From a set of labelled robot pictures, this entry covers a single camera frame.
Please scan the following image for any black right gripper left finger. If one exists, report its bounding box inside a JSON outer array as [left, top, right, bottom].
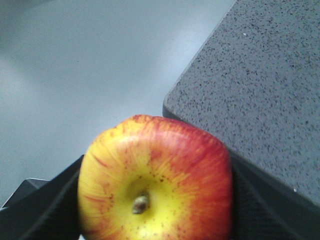
[[0, 157, 83, 240]]

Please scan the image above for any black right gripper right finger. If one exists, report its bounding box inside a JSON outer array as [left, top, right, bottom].
[[230, 152, 320, 240]]

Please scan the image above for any red yellow apple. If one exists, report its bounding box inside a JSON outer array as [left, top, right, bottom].
[[77, 115, 233, 240]]

